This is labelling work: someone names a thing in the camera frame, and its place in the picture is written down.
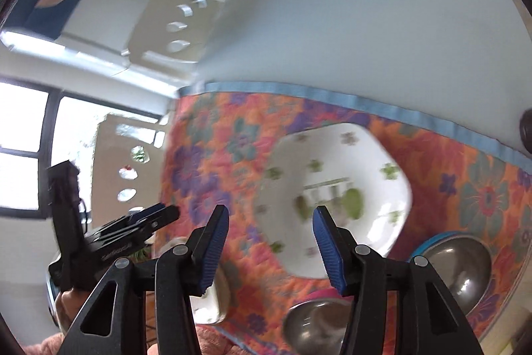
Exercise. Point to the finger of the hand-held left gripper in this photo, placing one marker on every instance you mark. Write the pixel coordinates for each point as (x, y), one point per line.
(160, 217)
(145, 212)

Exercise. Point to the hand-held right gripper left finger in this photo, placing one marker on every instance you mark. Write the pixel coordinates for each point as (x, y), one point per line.
(212, 251)

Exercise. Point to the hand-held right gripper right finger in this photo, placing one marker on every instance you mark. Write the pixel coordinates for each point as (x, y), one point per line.
(330, 251)

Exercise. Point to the white floral plate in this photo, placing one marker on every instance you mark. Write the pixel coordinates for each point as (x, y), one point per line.
(332, 172)
(216, 305)

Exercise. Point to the pink steel bowl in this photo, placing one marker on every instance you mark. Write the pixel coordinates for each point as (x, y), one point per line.
(311, 326)

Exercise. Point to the blue steel bowl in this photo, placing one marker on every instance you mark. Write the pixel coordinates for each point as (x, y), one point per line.
(453, 272)

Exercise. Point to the person's left hand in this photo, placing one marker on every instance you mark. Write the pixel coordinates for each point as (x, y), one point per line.
(68, 307)

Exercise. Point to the green potted plant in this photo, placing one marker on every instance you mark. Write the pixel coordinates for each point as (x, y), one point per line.
(142, 254)

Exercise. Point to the black framed window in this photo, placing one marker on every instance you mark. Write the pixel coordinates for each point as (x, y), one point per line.
(50, 155)

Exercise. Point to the white dining chair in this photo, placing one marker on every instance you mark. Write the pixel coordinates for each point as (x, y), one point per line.
(108, 155)
(149, 39)

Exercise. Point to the pink fuzzy blanket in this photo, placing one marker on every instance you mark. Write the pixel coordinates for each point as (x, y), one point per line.
(216, 342)

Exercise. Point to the orange floral quilted tablecloth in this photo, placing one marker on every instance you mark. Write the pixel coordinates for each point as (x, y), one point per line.
(436, 172)

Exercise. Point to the dark brown cup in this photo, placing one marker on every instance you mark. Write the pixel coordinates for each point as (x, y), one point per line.
(527, 132)

